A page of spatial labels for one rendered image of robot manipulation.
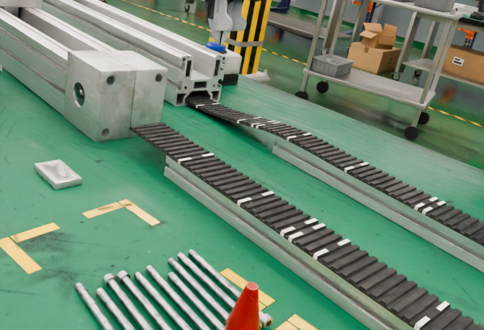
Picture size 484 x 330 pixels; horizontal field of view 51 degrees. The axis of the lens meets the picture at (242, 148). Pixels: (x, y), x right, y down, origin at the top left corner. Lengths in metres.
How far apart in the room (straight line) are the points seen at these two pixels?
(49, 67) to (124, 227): 0.34
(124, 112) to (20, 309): 0.34
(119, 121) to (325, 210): 0.29
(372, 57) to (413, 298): 5.34
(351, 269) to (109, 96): 0.37
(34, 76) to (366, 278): 0.57
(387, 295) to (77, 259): 0.26
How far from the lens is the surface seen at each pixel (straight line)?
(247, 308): 0.26
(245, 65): 4.18
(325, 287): 0.47
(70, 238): 0.49
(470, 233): 0.60
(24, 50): 0.85
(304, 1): 9.55
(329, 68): 3.77
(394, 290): 0.45
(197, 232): 0.51
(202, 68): 0.90
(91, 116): 0.68
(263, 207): 0.51
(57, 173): 0.58
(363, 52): 5.78
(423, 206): 0.62
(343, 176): 0.66
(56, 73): 0.76
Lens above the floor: 1.05
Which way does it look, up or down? 22 degrees down
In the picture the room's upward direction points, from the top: 12 degrees clockwise
